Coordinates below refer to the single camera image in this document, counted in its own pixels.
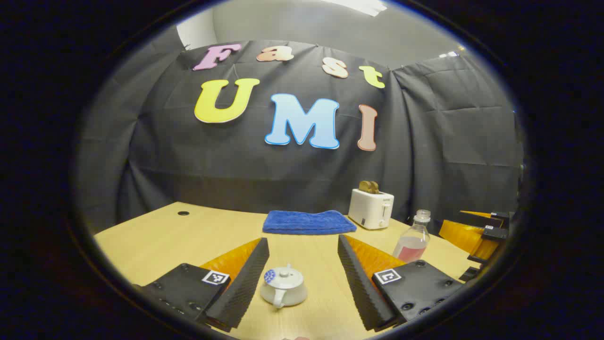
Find black backdrop cloth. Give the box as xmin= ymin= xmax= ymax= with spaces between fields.
xmin=75 ymin=40 xmax=524 ymax=233

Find ceiling light panel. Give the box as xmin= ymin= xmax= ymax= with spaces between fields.
xmin=326 ymin=0 xmax=388 ymax=17

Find blue folded towel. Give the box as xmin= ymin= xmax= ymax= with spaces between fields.
xmin=262 ymin=210 xmax=358 ymax=236

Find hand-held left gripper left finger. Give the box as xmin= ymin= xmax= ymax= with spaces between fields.
xmin=134 ymin=238 xmax=270 ymax=332

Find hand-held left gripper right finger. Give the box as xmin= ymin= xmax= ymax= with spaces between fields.
xmin=337 ymin=235 xmax=465 ymax=332

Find clear water bottle pink label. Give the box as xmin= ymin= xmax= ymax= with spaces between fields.
xmin=393 ymin=210 xmax=431 ymax=264

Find white teacup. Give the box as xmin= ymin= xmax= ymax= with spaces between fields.
xmin=260 ymin=278 xmax=308 ymax=309

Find white toaster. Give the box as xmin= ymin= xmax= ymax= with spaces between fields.
xmin=348 ymin=188 xmax=395 ymax=230

